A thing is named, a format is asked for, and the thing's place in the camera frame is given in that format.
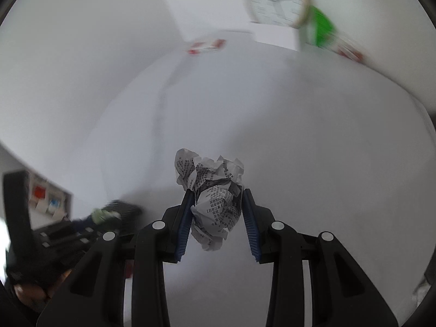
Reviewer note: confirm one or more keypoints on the person's left hand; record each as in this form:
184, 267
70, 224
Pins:
30, 294

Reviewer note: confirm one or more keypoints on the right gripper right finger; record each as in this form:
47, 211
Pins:
315, 279

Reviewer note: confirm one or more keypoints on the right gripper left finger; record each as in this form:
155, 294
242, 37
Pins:
93, 294

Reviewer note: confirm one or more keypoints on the white box under clock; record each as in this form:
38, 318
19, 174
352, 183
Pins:
275, 35

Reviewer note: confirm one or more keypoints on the green candy wrapper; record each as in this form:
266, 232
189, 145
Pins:
101, 216

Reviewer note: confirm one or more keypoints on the white storage trolley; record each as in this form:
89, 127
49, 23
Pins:
47, 198

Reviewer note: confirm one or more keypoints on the printed paper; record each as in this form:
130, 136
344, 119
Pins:
218, 187

